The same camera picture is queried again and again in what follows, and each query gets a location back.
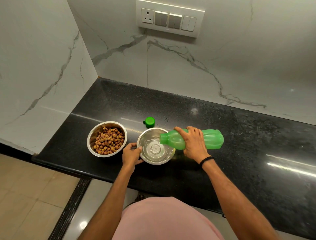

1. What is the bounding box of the steel bowl with water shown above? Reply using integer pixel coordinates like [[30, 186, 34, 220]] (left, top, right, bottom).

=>
[[136, 128, 176, 165]]

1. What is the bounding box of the pink shirt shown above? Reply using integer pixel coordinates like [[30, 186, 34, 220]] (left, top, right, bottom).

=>
[[112, 196, 225, 240]]

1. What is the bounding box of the black wrist band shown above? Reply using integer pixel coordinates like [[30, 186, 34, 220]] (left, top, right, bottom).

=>
[[199, 156, 215, 167]]

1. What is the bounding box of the person's right hand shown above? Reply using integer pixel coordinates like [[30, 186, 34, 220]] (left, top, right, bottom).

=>
[[173, 126, 210, 164]]

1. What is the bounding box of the green bottle cap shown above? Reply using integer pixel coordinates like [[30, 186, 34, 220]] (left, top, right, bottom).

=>
[[143, 117, 156, 129]]

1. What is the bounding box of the pile of brown kibble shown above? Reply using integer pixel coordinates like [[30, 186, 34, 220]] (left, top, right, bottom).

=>
[[93, 127, 125, 155]]

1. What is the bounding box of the steel bowl with kibble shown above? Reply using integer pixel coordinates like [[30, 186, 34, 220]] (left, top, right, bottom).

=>
[[87, 121, 128, 158]]

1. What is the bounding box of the green plastic water bottle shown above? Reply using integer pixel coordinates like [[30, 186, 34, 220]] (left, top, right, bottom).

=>
[[159, 129, 224, 150]]

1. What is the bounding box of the person's left hand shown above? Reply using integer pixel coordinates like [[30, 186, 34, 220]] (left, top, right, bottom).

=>
[[122, 143, 144, 170]]

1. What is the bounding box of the white wall switch panel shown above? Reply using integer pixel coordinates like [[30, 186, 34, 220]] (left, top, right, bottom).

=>
[[135, 0, 205, 38]]

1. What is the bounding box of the person's right forearm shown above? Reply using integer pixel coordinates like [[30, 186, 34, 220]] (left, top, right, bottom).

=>
[[201, 158, 280, 240]]

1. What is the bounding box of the person's left forearm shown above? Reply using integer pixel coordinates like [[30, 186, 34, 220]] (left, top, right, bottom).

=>
[[78, 165, 136, 240]]

